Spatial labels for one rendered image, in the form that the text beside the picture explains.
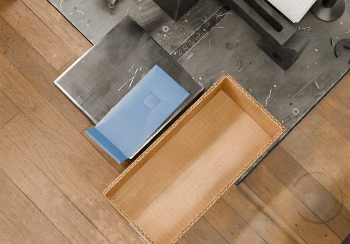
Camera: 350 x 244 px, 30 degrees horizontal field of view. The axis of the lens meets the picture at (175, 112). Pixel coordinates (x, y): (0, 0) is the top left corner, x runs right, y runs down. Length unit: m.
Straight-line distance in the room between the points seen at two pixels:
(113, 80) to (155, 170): 0.15
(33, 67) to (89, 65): 0.09
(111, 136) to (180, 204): 0.14
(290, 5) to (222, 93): 0.17
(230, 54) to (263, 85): 0.07
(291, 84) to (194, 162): 0.20
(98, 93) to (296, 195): 0.34
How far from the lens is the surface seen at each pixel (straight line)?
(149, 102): 0.99
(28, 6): 1.08
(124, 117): 0.98
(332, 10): 1.10
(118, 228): 0.98
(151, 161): 0.99
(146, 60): 1.01
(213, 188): 0.99
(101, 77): 1.01
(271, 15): 1.00
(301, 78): 1.06
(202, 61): 1.04
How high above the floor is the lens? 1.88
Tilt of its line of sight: 75 degrees down
